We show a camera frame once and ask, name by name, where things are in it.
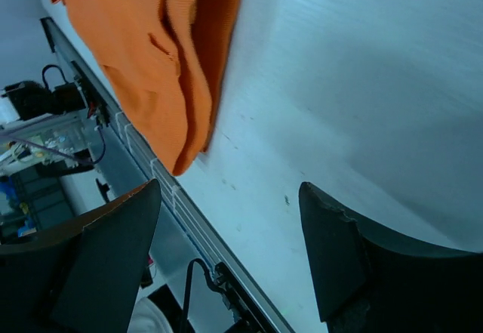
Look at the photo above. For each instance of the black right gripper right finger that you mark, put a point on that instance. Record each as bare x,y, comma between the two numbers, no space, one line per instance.
370,278

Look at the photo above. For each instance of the aluminium frame rail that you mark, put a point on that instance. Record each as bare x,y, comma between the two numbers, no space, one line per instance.
185,247

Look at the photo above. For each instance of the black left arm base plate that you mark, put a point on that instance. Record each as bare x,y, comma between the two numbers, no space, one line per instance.
27,100

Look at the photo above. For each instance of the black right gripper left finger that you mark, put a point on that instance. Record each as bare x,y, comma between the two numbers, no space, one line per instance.
84,274

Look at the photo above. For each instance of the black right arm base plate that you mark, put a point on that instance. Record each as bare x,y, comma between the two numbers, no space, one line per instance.
252,310

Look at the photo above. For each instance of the orange trousers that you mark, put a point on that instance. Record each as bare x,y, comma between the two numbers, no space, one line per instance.
165,61

